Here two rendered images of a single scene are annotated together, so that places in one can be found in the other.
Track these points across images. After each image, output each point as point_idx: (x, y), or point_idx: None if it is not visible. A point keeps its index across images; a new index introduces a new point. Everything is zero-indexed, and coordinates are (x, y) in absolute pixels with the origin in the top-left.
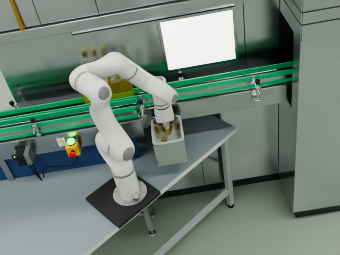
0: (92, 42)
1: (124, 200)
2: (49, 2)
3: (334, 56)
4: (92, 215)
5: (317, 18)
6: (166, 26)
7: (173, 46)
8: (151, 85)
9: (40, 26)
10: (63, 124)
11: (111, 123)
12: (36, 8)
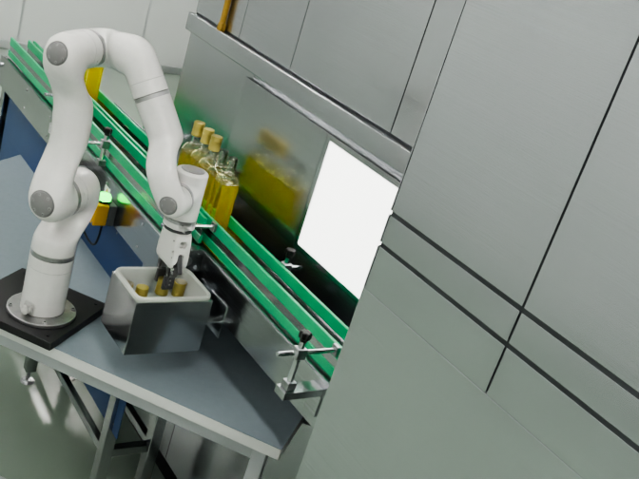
0: (256, 105)
1: (19, 303)
2: (261, 10)
3: (398, 391)
4: None
5: (406, 253)
6: (333, 154)
7: (322, 203)
8: (156, 146)
9: (236, 39)
10: (124, 170)
11: (60, 133)
12: (247, 9)
